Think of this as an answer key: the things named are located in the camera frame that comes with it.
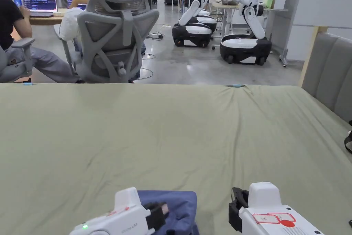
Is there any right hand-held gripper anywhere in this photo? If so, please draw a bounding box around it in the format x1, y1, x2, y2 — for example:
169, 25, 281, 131
228, 182, 325, 235

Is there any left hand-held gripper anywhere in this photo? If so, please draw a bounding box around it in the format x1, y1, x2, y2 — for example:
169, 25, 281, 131
68, 187, 169, 235

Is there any dark blue shirt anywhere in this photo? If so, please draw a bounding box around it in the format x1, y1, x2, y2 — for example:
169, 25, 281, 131
137, 190, 200, 235

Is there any bed with pale green sheet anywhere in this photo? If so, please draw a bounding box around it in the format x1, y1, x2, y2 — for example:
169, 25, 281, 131
0, 82, 352, 235

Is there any black bag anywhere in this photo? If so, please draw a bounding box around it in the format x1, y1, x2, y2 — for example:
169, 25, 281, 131
343, 120, 352, 153

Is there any grey padded headboard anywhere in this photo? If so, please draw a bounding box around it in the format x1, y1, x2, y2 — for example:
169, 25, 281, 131
301, 32, 352, 123

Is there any white and black robot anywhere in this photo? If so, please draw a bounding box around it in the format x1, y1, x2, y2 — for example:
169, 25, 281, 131
194, 9, 218, 34
172, 0, 235, 47
211, 0, 273, 66

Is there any grey mesh office chair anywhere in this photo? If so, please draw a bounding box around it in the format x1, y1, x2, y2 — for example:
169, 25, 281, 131
53, 0, 160, 84

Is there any wooden table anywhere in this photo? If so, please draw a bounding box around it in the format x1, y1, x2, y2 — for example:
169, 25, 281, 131
211, 0, 289, 37

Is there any white cloth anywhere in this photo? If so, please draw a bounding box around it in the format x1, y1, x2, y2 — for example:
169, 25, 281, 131
59, 8, 84, 41

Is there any wooden desk with laptops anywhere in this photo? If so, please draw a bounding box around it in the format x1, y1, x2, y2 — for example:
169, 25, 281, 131
12, 0, 90, 25

